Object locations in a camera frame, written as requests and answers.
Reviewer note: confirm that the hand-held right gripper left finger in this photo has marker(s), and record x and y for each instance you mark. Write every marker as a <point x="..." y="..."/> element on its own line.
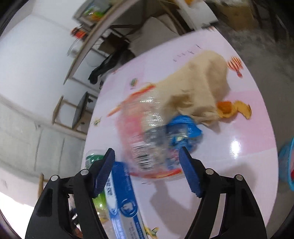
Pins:
<point x="103" y="172"/>

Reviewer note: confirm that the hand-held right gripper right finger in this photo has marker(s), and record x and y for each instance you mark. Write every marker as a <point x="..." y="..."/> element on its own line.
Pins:
<point x="190" y="174"/>

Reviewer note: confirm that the clear red-edged plastic bag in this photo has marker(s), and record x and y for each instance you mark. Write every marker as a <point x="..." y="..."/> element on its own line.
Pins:
<point x="147" y="142"/>

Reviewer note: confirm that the beige cloth bag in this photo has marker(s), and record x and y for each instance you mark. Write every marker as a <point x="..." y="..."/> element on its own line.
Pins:
<point x="195" y="92"/>

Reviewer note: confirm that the blue plastic wastebasket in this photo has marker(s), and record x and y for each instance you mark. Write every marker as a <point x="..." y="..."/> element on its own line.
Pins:
<point x="284" y="160"/>

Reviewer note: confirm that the green plastic bottle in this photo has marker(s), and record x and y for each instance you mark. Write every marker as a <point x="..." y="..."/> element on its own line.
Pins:
<point x="94" y="157"/>

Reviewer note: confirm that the blue toothpaste box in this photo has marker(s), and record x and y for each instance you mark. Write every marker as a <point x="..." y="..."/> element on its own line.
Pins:
<point x="124" y="206"/>

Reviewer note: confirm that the blue snack packet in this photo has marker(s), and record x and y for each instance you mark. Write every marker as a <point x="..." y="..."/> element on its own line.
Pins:
<point x="181" y="128"/>

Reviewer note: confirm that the wooden chair with dark seat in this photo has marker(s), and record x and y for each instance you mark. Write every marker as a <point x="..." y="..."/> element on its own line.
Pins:
<point x="79" y="108"/>

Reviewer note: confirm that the orange peel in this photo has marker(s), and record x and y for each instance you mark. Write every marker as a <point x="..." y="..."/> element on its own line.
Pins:
<point x="225" y="106"/>

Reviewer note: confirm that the black cloth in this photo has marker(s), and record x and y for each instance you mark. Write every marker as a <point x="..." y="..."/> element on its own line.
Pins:
<point x="103" y="66"/>

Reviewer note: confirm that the glass bowl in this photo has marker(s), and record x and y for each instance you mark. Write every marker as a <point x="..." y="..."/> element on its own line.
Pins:
<point x="73" y="49"/>

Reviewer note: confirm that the wooden desk with white legs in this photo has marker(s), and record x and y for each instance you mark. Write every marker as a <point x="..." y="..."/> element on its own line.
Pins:
<point x="83" y="47"/>

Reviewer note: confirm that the dark sauce jar red lid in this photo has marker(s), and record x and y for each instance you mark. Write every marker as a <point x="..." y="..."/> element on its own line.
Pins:
<point x="79" y="33"/>

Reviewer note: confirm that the beige pillow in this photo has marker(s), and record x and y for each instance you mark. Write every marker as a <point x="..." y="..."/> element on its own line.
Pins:
<point x="156" y="29"/>

